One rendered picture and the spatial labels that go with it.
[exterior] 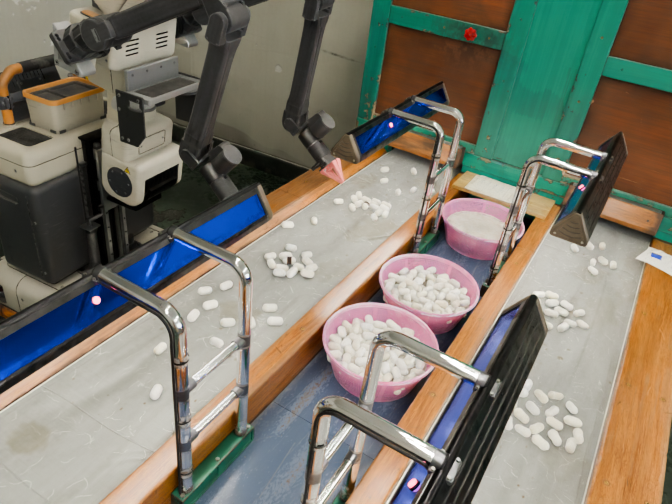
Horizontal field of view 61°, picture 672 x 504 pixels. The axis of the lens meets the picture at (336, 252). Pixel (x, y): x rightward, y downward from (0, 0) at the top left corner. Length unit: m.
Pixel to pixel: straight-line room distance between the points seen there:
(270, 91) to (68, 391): 2.55
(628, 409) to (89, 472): 1.07
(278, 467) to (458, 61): 1.48
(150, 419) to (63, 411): 0.16
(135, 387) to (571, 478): 0.86
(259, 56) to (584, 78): 2.01
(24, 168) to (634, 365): 1.80
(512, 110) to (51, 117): 1.53
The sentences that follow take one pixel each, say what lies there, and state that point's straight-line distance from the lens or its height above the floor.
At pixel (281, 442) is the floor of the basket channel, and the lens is 1.22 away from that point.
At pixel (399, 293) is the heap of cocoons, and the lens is 1.53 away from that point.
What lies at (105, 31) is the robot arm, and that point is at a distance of 1.59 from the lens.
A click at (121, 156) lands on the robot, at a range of 1.94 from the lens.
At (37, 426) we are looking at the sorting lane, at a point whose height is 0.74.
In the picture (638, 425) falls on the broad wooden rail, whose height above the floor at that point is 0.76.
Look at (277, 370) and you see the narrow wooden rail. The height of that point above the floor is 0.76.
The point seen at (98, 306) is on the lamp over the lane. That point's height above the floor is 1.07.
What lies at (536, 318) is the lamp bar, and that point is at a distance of 0.97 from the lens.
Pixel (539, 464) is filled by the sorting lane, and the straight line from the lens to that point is 1.24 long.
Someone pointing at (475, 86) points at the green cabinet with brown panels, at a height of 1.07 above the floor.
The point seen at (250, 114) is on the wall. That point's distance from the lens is 3.63.
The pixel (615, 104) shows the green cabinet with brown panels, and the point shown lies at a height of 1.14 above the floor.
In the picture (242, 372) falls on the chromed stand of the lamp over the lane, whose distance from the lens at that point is 1.05.
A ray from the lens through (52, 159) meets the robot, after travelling 2.08.
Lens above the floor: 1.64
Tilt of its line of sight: 34 degrees down
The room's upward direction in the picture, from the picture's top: 8 degrees clockwise
